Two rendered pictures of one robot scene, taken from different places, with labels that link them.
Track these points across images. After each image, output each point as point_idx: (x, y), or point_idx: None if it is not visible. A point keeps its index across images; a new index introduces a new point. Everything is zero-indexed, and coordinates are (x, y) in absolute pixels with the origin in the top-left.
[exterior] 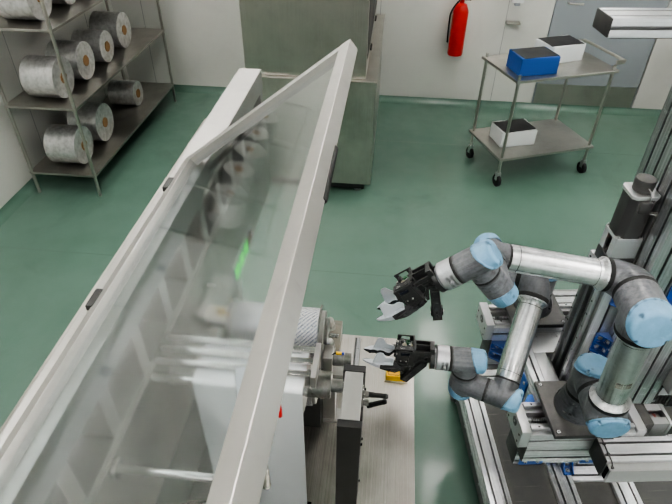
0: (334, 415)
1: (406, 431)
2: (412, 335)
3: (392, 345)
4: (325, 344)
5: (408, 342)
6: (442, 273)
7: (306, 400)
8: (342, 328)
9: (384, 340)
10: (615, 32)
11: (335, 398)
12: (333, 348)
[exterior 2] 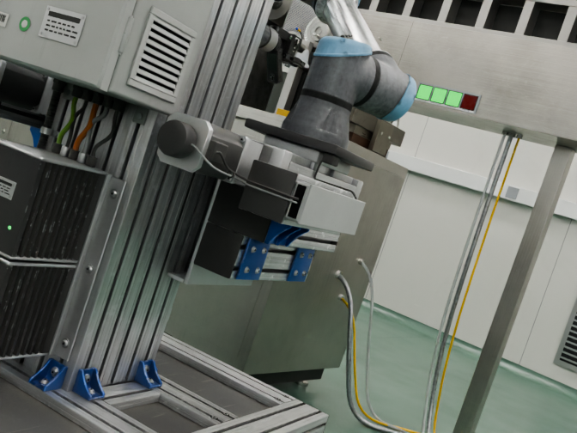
0: (275, 112)
1: None
2: (294, 34)
3: (297, 52)
4: (310, 34)
5: (290, 37)
6: None
7: (270, 17)
8: (353, 113)
9: (304, 51)
10: None
11: (282, 90)
12: (307, 40)
